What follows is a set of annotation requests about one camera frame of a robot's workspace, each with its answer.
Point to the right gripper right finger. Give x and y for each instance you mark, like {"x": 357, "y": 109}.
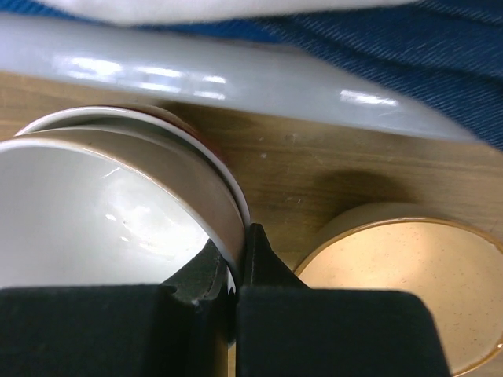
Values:
{"x": 285, "y": 328}

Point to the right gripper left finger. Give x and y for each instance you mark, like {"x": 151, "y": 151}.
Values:
{"x": 176, "y": 328}

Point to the plain beige bowl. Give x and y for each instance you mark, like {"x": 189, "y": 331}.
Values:
{"x": 81, "y": 207}

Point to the beige flower pattern bowl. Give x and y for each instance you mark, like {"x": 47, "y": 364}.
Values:
{"x": 453, "y": 267}

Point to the white plastic laundry basket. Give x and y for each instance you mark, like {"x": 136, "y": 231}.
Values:
{"x": 248, "y": 77}

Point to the white folded cloth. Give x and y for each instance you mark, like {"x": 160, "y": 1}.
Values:
{"x": 167, "y": 12}

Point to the dark blue cloth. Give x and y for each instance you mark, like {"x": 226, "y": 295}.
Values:
{"x": 444, "y": 54}

